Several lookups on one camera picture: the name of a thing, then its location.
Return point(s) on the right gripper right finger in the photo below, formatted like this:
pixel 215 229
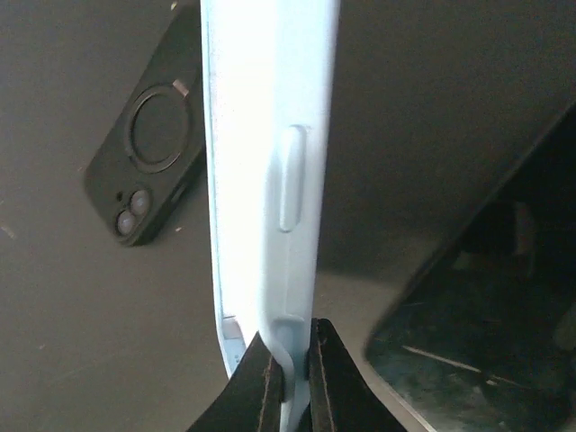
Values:
pixel 340 399

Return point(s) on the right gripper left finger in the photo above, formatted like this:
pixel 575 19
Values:
pixel 251 401

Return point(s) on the black cased phone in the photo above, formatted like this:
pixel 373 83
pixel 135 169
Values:
pixel 156 147

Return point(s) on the light blue cased phone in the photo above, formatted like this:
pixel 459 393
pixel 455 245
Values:
pixel 267 70

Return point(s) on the black smartphone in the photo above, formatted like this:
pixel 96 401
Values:
pixel 484 340

